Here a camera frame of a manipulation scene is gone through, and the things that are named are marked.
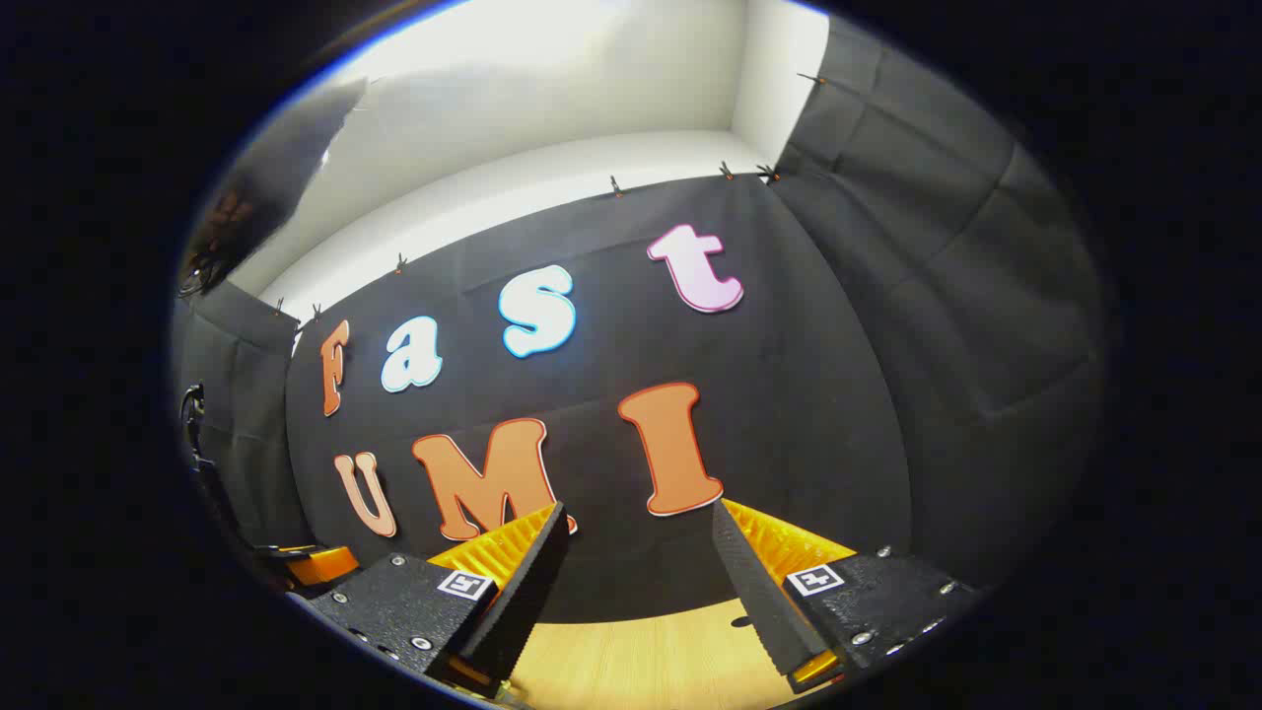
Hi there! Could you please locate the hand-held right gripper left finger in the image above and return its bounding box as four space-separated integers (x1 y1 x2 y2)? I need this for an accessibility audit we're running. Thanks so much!
296 500 573 699

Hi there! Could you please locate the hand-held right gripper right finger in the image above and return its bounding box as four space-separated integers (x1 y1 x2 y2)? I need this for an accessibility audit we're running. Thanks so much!
712 498 987 694

